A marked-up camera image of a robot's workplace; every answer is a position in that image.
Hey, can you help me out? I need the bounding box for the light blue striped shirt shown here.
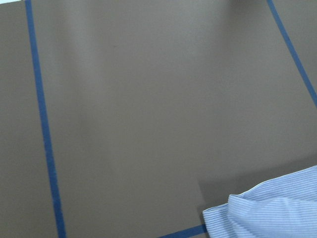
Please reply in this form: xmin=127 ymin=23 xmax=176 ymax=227
xmin=203 ymin=166 xmax=317 ymax=238

